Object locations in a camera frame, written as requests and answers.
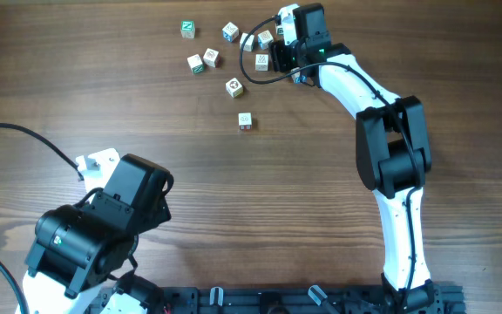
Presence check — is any wooden block shell top red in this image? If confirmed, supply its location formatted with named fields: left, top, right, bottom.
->
left=203, top=48, right=220, bottom=68

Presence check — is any wooden block M top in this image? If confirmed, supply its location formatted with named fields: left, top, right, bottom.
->
left=254, top=54, right=269, bottom=72

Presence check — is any left black cable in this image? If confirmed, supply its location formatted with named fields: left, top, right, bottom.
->
left=0, top=122, right=82, bottom=182

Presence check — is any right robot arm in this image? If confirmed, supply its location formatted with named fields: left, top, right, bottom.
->
left=269, top=3, right=433, bottom=313

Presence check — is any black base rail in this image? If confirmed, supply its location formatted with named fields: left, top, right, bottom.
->
left=155, top=285, right=467, bottom=314

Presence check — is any wooden block green side left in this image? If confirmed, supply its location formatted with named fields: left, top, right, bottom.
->
left=187, top=54, right=204, bottom=74

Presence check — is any right black cable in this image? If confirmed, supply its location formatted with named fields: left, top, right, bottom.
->
left=239, top=16, right=417, bottom=314

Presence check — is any wooden block blue X side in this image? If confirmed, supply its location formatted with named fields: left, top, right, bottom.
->
left=257, top=31, right=274, bottom=50

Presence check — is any wooden block red U side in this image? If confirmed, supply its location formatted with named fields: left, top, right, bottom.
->
left=238, top=113, right=253, bottom=131

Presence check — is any black cable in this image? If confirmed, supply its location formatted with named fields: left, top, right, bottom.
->
left=239, top=16, right=417, bottom=314
left=0, top=122, right=82, bottom=182

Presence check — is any wooden block blue H side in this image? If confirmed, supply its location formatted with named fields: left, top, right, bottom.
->
left=291, top=71, right=308, bottom=84

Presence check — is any plain white wooden block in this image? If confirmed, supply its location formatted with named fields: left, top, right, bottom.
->
left=240, top=32, right=254, bottom=52

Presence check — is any wooden block yellow side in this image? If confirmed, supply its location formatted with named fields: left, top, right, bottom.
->
left=225, top=78, right=244, bottom=99

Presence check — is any wooden block green Z top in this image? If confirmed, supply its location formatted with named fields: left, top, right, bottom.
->
left=180, top=20, right=196, bottom=39

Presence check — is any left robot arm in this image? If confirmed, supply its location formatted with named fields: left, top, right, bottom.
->
left=17, top=154, right=174, bottom=313

